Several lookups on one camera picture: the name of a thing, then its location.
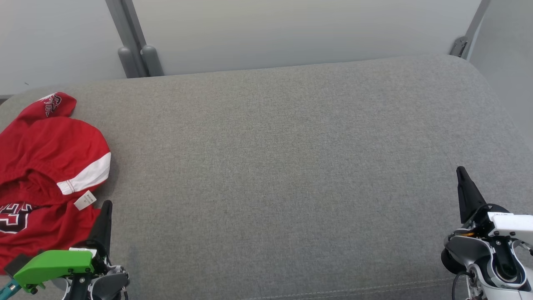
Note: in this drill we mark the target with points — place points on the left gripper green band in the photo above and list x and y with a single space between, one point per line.
54 264

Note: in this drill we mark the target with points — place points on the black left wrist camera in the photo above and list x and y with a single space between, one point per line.
16 263

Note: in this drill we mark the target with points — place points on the grey partition post metal bracket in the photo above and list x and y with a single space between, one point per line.
462 43

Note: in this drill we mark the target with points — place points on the teal left camera connector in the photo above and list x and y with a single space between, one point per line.
9 288

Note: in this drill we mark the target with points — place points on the red Bulls basketball jersey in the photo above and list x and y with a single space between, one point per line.
33 246

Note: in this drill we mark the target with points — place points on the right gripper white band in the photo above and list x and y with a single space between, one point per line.
512 225

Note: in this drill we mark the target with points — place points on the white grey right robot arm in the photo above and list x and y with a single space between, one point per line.
466 250

